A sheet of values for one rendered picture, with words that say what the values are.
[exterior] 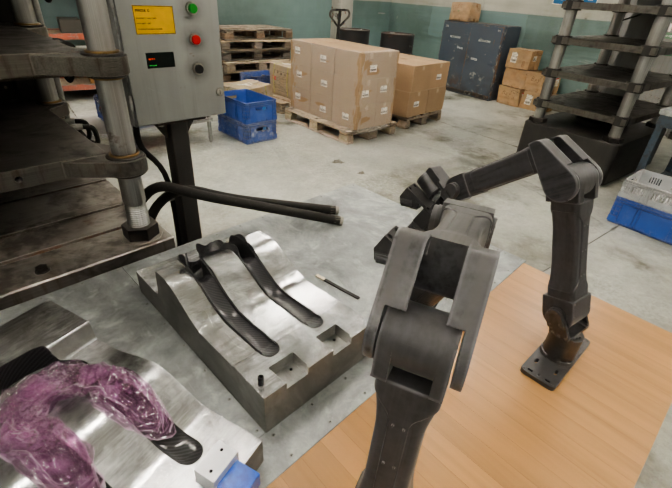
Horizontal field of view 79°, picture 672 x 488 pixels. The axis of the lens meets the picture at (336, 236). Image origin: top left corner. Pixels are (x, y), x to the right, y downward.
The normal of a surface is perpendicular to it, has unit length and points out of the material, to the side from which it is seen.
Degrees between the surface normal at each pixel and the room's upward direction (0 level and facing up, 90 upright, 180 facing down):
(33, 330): 0
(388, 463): 81
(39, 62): 90
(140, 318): 0
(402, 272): 50
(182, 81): 90
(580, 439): 0
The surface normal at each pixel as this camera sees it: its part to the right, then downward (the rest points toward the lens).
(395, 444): -0.40, 0.31
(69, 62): 0.14, 0.52
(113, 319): 0.06, -0.86
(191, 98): 0.70, 0.40
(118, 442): 0.47, -0.62
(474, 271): -0.29, -0.20
